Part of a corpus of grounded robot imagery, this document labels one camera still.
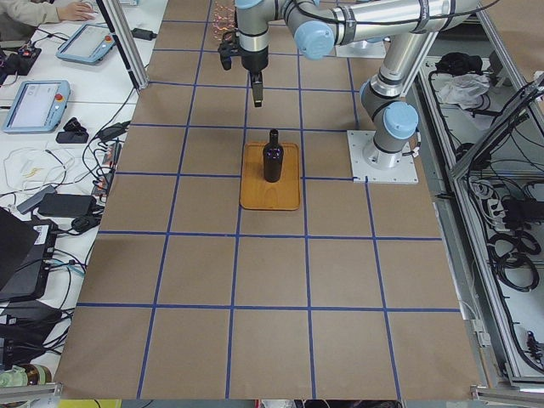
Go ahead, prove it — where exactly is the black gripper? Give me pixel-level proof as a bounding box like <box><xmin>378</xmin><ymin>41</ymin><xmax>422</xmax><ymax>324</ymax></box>
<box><xmin>241</xmin><ymin>49</ymin><xmax>269</xmax><ymax>107</ymax></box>

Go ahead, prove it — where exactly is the black wine bottle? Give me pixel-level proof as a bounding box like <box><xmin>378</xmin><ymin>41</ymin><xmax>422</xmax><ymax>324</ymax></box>
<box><xmin>263</xmin><ymin>129</ymin><xmax>284</xmax><ymax>183</ymax></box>

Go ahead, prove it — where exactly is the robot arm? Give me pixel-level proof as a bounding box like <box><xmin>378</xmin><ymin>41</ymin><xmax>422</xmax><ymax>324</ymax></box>
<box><xmin>235</xmin><ymin>0</ymin><xmax>478</xmax><ymax>170</ymax></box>

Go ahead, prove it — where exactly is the wooden tray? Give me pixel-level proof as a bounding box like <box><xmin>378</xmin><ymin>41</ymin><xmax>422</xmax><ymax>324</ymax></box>
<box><xmin>240</xmin><ymin>142</ymin><xmax>301</xmax><ymax>211</ymax></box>

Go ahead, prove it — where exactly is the person hand on desk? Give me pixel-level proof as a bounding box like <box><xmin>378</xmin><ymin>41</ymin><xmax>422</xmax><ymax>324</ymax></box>
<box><xmin>56</xmin><ymin>1</ymin><xmax>95</xmax><ymax>21</ymax></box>

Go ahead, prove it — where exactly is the blue teach pendant far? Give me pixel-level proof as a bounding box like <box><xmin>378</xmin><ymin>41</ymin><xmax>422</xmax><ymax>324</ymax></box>
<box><xmin>55</xmin><ymin>23</ymin><xmax>116</xmax><ymax>65</ymax></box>

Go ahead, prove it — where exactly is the blue teach pendant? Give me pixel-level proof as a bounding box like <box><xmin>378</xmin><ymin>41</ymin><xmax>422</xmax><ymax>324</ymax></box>
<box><xmin>2</xmin><ymin>80</ymin><xmax>71</xmax><ymax>134</ymax></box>
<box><xmin>55</xmin><ymin>23</ymin><xmax>116</xmax><ymax>65</ymax></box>

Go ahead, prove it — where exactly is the blue teach pendant near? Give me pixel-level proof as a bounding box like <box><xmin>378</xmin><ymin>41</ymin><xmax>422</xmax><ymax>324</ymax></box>
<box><xmin>2</xmin><ymin>80</ymin><xmax>71</xmax><ymax>134</ymax></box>

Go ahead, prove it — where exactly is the black power adapter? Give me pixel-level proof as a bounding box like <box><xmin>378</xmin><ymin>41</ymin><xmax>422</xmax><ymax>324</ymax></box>
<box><xmin>37</xmin><ymin>193</ymin><xmax>97</xmax><ymax>218</ymax></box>

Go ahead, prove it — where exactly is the black laptop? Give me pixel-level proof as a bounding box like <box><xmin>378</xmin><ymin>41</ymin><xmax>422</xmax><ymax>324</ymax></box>
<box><xmin>1</xmin><ymin>209</ymin><xmax>58</xmax><ymax>303</ymax></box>

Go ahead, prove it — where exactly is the copper wire bottle basket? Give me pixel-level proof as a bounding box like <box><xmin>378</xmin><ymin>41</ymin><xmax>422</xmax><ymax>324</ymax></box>
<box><xmin>212</xmin><ymin>0</ymin><xmax>235</xmax><ymax>42</ymax></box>

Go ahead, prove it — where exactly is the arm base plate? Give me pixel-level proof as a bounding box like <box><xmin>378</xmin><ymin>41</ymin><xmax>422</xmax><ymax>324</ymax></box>
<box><xmin>347</xmin><ymin>130</ymin><xmax>419</xmax><ymax>184</ymax></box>
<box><xmin>335</xmin><ymin>38</ymin><xmax>386</xmax><ymax>59</ymax></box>

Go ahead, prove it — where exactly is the aluminium frame post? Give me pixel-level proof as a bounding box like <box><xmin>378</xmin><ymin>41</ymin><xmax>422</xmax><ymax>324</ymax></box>
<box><xmin>96</xmin><ymin>0</ymin><xmax>149</xmax><ymax>92</ymax></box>

